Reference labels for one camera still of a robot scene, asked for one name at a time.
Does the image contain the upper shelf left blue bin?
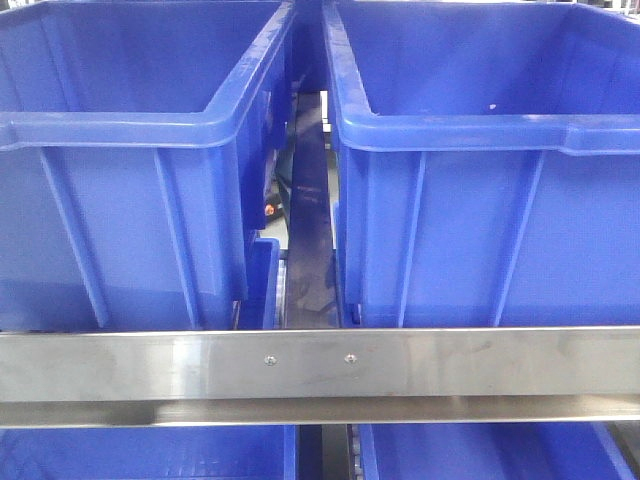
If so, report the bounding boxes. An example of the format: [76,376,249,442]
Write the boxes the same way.
[1,1,295,332]

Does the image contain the shelf blue bin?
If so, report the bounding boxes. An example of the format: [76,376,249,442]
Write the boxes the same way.
[1,1,295,332]
[322,1,639,328]

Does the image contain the steel shelf front beam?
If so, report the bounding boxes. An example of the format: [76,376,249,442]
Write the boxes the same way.
[1,326,639,428]

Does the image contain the upper shelf right blue bin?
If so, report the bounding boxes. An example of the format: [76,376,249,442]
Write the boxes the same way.
[322,1,639,328]

